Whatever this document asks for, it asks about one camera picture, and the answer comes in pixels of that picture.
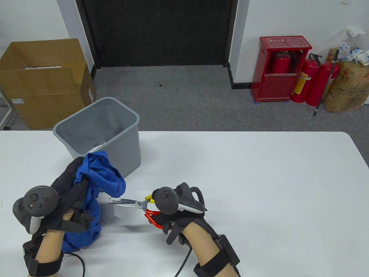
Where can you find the person's right hand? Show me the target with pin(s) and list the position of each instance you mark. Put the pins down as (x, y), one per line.
(178, 223)

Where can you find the person's left hand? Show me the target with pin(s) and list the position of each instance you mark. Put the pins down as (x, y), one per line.
(67, 190)

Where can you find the dark grey hand controller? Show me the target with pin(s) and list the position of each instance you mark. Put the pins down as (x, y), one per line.
(36, 200)
(165, 200)

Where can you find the blue clothing garment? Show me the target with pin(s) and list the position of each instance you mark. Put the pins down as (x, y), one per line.
(109, 179)

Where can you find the white clothing tag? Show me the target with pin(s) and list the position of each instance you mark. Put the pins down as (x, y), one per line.
(121, 212)

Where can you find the person's right forearm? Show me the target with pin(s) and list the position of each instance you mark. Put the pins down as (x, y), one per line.
(199, 242)

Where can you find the white paper scraps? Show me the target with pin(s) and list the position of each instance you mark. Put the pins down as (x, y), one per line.
(95, 148)

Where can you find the grey plastic bin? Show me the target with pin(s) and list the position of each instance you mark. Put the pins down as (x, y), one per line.
(126, 153)

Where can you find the large open cardboard box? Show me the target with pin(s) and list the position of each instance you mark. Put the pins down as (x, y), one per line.
(43, 86)

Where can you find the red fire extinguisher cabinet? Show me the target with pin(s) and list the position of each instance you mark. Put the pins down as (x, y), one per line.
(271, 86)

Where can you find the black double door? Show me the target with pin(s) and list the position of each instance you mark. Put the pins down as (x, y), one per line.
(158, 31)

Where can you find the red fire extinguisher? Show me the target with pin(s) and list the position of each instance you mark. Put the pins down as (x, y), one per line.
(305, 83)
(281, 65)
(320, 86)

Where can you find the thin black stick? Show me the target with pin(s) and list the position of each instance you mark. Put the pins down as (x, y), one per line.
(327, 83)

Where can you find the worn brown cardboard box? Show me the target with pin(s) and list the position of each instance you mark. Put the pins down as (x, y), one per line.
(348, 89)

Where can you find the white crumpled packaging pile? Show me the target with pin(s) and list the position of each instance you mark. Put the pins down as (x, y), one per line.
(356, 53)

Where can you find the black right wrist camera band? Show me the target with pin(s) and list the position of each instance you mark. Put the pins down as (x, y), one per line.
(214, 264)

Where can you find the black wrist camera band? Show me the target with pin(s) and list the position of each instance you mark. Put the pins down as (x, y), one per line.
(43, 267)
(214, 264)

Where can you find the black left wrist camera band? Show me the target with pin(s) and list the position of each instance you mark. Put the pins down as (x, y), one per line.
(43, 267)

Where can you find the white metal frame leg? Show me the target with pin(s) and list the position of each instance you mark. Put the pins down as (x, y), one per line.
(8, 114)

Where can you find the white wall fixture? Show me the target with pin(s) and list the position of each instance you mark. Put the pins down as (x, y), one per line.
(355, 31)

